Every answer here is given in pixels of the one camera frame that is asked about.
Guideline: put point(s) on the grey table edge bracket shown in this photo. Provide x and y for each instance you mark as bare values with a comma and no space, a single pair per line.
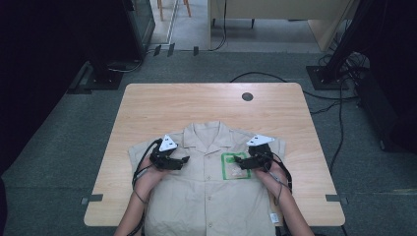
93,198
336,198

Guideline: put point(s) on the black box on floor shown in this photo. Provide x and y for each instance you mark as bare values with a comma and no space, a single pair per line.
380,111

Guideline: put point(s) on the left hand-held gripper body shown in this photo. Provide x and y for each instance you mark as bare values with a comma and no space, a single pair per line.
164,157

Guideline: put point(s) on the light wooden desk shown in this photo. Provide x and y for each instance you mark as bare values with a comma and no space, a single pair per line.
282,13

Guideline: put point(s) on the wooden chair legs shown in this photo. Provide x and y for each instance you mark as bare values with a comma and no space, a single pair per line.
173,8

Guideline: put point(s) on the beige short-sleeved shirt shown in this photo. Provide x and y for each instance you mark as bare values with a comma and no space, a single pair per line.
203,190

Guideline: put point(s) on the black slanted stand pole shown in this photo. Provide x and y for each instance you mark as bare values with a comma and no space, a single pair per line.
347,36

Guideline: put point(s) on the person's right hand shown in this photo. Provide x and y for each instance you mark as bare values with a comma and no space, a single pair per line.
273,180

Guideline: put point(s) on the person's left hand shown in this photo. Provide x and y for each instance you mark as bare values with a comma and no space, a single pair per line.
149,178

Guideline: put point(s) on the dark round table grommet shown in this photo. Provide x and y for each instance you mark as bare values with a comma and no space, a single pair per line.
247,96

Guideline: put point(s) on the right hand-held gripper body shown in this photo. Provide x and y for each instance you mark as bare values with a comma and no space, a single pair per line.
260,154

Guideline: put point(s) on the dark floor tape strip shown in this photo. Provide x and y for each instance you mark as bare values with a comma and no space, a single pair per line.
157,50
196,51
170,49

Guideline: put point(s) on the dark glass-fronted cabinet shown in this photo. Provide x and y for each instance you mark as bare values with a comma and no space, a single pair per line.
139,26

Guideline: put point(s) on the black flat stand base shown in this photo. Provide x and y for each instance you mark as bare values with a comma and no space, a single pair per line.
98,78

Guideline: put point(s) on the black square stand base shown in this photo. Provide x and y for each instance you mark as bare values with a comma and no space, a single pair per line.
324,78

